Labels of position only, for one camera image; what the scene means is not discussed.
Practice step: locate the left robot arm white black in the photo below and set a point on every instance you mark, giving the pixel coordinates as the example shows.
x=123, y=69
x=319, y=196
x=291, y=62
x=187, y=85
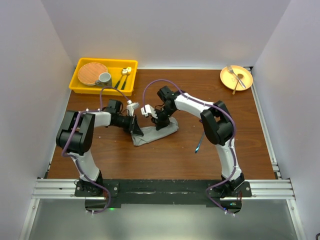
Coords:
x=75, y=135

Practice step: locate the silver knife on plate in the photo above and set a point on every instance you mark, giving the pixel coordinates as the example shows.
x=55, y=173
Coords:
x=239, y=77

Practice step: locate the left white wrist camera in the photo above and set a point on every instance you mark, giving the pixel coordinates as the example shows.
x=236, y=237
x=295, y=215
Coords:
x=131, y=107

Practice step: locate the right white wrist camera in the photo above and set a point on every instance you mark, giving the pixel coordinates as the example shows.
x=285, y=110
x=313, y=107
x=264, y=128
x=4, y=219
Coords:
x=149, y=111

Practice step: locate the gold spoon black handle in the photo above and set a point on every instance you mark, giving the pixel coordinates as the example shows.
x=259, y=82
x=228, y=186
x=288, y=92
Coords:
x=123, y=73

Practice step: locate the silver fork on plate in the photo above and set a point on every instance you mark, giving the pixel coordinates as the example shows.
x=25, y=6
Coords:
x=231, y=71

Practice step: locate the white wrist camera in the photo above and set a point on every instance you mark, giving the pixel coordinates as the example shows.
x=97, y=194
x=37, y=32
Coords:
x=131, y=107
x=149, y=111

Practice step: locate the tan round plate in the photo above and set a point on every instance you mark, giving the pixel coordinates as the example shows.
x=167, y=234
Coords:
x=229, y=80

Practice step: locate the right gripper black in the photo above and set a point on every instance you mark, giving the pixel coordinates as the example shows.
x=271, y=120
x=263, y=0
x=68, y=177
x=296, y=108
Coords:
x=160, y=123

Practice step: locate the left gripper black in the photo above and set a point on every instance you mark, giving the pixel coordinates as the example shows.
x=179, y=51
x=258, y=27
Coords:
x=136, y=129

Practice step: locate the grey ceramic mug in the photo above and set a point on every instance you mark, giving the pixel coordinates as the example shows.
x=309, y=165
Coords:
x=104, y=80

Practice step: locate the yellow plastic bin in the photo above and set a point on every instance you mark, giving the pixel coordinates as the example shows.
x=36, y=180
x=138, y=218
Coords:
x=115, y=67

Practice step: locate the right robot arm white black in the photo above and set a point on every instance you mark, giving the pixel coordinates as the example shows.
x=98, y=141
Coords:
x=219, y=127

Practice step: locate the round wooden plate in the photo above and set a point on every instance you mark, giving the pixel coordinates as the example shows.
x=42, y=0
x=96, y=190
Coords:
x=89, y=73

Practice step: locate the blue metallic fork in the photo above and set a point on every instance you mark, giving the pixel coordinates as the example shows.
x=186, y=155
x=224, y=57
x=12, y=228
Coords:
x=199, y=143

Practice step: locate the grey cloth napkin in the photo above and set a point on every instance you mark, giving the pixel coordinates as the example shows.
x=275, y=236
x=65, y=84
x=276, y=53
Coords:
x=150, y=134

